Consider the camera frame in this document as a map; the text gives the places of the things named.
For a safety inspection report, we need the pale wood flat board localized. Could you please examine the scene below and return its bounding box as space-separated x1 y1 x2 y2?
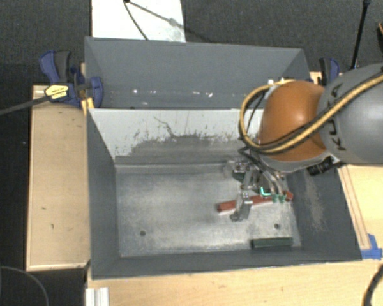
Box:
25 84 92 272

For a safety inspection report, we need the black cylinder on white bracket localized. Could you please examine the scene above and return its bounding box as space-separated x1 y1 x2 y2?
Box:
306 156 343 177

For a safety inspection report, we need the grey metal bin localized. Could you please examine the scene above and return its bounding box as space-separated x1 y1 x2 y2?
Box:
84 36 363 281

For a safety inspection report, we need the red-brown flat block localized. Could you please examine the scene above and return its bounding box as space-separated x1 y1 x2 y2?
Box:
215 193 295 215

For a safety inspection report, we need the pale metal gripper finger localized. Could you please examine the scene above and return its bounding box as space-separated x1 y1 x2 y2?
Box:
230 193 253 222

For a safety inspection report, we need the dark green flat block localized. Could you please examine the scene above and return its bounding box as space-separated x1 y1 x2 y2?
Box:
250 237 294 250

